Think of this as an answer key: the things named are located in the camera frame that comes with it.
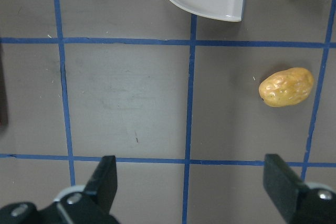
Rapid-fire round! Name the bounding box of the dark bin edge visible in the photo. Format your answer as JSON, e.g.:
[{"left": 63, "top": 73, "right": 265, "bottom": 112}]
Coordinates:
[{"left": 0, "top": 45, "right": 8, "bottom": 128}]

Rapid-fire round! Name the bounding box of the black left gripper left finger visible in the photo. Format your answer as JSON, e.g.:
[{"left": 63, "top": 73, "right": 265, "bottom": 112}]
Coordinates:
[{"left": 54, "top": 155, "right": 117, "bottom": 224}]

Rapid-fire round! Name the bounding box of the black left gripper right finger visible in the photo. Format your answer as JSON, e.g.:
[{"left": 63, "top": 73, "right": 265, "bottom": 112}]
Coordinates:
[{"left": 263, "top": 154, "right": 335, "bottom": 224}]

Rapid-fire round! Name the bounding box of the yellow toy potato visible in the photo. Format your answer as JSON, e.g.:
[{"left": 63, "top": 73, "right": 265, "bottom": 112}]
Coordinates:
[{"left": 258, "top": 67, "right": 314, "bottom": 108}]

